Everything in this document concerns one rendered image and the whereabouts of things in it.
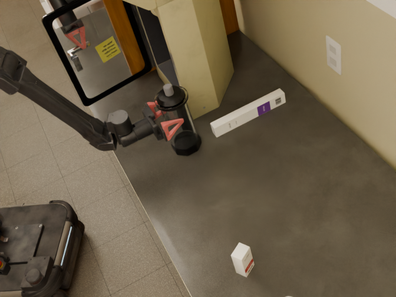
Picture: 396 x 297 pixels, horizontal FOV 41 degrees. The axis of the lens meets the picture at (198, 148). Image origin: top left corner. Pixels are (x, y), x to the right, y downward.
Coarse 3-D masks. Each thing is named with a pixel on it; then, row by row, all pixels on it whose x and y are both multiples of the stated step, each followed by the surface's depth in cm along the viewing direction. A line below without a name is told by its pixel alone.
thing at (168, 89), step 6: (168, 84) 165; (162, 90) 168; (168, 90) 164; (174, 90) 167; (180, 90) 166; (162, 96) 166; (168, 96) 166; (174, 96) 165; (180, 96) 165; (162, 102) 165; (168, 102) 164; (174, 102) 164
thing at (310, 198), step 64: (256, 64) 205; (256, 128) 182; (320, 128) 176; (192, 192) 169; (256, 192) 163; (320, 192) 158; (384, 192) 153; (192, 256) 153; (256, 256) 148; (320, 256) 144; (384, 256) 140
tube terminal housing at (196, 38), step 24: (168, 0) 158; (192, 0) 162; (216, 0) 181; (168, 24) 163; (192, 24) 167; (216, 24) 183; (168, 48) 172; (192, 48) 173; (216, 48) 185; (192, 72) 179; (216, 72) 187; (192, 96) 185; (216, 96) 190
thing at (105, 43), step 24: (96, 0) 180; (120, 0) 185; (72, 24) 180; (96, 24) 185; (120, 24) 190; (72, 48) 185; (96, 48) 190; (120, 48) 196; (96, 72) 196; (120, 72) 201
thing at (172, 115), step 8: (184, 88) 169; (184, 96) 166; (176, 104) 164; (184, 104) 165; (168, 112) 166; (176, 112) 166; (184, 112) 168; (168, 120) 169; (184, 120) 170; (192, 120) 174; (168, 128) 173; (184, 128) 172; (192, 128) 175; (176, 136) 174; (184, 136) 174; (192, 136) 176; (176, 144) 178; (184, 144) 177; (192, 144) 178
